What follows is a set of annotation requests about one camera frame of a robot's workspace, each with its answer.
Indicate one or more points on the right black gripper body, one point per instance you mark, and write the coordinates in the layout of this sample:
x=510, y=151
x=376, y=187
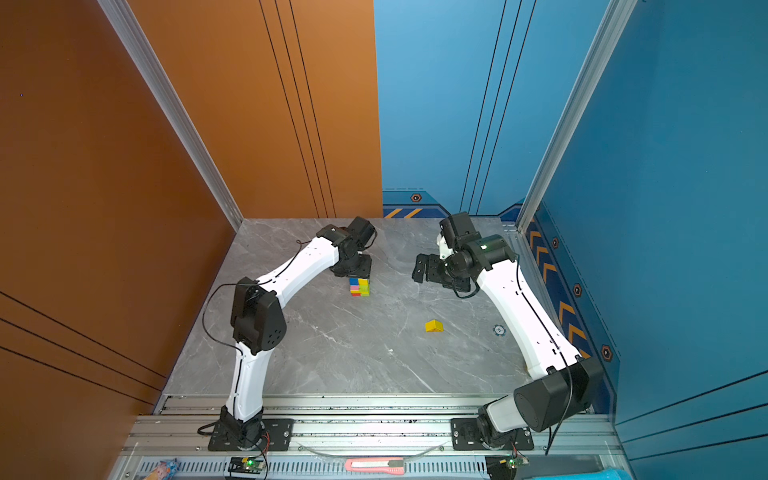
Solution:
x=443, y=271

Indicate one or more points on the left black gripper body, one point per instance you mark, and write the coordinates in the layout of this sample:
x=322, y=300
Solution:
x=360, y=267

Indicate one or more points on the yellow wedge block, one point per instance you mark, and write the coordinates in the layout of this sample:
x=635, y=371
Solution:
x=434, y=326

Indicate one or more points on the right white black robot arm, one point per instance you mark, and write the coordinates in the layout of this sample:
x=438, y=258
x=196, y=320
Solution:
x=563, y=382

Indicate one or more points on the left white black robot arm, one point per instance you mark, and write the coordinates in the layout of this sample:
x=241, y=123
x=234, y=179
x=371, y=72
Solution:
x=259, y=325

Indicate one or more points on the right small circuit board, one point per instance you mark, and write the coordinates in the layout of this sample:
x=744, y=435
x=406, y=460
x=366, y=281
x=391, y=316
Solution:
x=513, y=463

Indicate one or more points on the pink utility knife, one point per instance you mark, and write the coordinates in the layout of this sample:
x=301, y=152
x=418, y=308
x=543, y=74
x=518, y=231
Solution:
x=384, y=465

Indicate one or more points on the green circuit board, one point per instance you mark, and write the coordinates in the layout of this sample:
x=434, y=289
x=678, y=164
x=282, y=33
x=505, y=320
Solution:
x=246, y=468

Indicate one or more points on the colourful snack wrapper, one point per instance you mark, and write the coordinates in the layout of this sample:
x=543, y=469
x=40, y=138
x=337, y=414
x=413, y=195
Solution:
x=165, y=470

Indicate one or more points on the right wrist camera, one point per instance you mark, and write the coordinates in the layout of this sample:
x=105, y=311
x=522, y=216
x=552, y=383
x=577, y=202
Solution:
x=455, y=231

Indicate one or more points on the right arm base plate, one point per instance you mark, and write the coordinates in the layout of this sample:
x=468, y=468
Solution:
x=466, y=435

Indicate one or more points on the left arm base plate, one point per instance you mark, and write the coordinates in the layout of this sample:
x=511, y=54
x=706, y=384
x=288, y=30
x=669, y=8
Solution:
x=274, y=435

